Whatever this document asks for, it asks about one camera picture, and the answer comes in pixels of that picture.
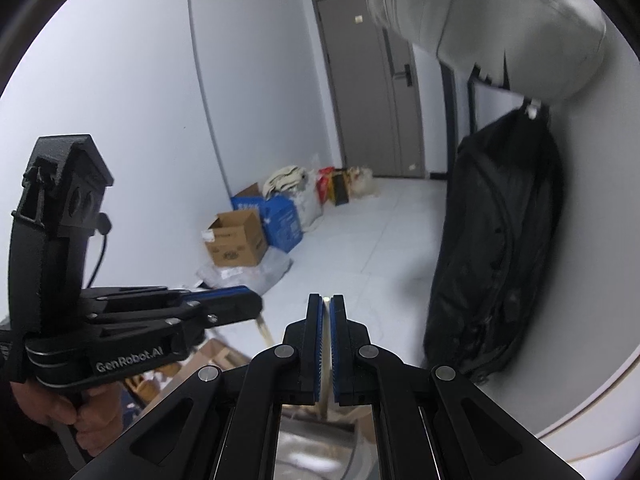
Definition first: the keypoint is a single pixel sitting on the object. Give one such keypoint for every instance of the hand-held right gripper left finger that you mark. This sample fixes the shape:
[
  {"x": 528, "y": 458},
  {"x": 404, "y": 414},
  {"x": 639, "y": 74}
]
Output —
[{"x": 314, "y": 355}]

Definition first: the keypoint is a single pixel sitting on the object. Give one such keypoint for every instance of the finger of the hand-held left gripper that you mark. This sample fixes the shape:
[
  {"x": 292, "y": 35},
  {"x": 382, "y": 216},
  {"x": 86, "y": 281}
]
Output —
[
  {"x": 235, "y": 307},
  {"x": 215, "y": 291}
]

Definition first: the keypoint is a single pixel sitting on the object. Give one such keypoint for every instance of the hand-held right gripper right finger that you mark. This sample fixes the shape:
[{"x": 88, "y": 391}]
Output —
[{"x": 337, "y": 355}]

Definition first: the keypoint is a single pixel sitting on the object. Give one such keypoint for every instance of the wooden chopstick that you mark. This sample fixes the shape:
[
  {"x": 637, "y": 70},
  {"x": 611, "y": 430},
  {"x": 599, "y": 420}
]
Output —
[{"x": 265, "y": 330}]

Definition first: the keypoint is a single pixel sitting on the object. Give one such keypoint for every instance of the white cylindrical utensil holder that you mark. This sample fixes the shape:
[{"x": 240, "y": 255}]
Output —
[{"x": 320, "y": 450}]

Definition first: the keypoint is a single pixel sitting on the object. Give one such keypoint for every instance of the person's left hand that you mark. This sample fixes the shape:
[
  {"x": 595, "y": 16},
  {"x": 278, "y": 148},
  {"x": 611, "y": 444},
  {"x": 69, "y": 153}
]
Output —
[{"x": 105, "y": 405}]

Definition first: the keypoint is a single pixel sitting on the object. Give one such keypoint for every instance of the clear plastic bag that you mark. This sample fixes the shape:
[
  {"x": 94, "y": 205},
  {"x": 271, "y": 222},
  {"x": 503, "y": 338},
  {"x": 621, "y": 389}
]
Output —
[{"x": 250, "y": 275}]

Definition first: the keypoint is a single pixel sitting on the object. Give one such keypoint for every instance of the brown cardboard box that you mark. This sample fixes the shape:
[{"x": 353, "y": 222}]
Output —
[{"x": 237, "y": 245}]

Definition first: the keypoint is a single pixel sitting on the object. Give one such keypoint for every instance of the blue cardboard box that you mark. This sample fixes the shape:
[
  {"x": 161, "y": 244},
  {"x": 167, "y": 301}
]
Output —
[{"x": 285, "y": 222}]

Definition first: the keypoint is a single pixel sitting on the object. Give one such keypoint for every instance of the white plastic sack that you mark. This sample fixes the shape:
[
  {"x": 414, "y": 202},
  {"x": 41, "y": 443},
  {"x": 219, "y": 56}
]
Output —
[{"x": 310, "y": 205}]

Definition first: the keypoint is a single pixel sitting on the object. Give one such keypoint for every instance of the cream cloth bag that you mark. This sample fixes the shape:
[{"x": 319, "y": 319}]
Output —
[{"x": 285, "y": 179}]

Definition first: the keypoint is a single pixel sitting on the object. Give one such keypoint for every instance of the red bag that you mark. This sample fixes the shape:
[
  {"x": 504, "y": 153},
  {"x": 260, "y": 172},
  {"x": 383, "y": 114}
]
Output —
[{"x": 324, "y": 185}]

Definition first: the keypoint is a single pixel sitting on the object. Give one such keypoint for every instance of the black garment bag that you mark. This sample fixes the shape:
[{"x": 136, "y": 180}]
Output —
[{"x": 500, "y": 240}]

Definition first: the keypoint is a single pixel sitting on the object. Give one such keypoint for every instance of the grey entrance door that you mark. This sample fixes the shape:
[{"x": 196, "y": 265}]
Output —
[{"x": 365, "y": 100}]

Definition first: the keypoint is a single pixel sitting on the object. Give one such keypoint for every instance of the white canvas bag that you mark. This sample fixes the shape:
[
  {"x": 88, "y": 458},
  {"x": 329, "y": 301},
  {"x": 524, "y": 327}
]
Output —
[{"x": 500, "y": 20}]

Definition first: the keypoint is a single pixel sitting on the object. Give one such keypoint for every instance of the black door frame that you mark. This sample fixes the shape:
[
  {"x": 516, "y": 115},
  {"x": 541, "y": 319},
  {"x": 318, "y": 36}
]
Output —
[{"x": 450, "y": 120}]

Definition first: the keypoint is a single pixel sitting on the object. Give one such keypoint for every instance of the white wall hook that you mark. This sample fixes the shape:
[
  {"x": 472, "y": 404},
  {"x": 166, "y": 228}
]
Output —
[{"x": 532, "y": 109}]

